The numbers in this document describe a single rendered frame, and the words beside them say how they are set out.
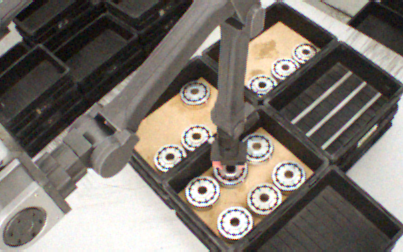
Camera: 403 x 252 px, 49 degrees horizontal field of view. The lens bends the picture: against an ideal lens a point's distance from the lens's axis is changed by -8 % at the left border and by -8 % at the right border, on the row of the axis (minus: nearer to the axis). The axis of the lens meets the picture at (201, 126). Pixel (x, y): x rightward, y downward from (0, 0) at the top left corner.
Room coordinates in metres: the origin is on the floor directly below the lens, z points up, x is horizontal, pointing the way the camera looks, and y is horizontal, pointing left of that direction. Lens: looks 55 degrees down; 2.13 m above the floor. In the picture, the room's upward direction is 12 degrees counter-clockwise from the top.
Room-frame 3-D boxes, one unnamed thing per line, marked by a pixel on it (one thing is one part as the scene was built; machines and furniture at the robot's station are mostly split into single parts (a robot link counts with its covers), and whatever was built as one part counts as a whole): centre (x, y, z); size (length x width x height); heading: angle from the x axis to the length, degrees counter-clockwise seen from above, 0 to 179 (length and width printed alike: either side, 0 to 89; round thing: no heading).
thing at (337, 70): (0.85, -0.44, 0.87); 0.40 x 0.30 x 0.11; 120
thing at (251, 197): (0.59, -0.14, 0.86); 0.10 x 0.10 x 0.01
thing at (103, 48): (1.78, 0.46, 0.31); 0.40 x 0.30 x 0.34; 126
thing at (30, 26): (2.11, 0.69, 0.37); 0.40 x 0.30 x 0.45; 126
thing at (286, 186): (0.65, -0.23, 0.86); 0.10 x 0.10 x 0.01
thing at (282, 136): (0.65, -0.10, 0.87); 0.40 x 0.30 x 0.11; 120
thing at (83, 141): (0.49, 0.20, 1.43); 0.10 x 0.05 x 0.09; 126
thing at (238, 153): (0.71, -0.06, 0.98); 0.10 x 0.07 x 0.07; 74
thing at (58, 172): (0.44, 0.26, 1.45); 0.09 x 0.08 x 0.12; 36
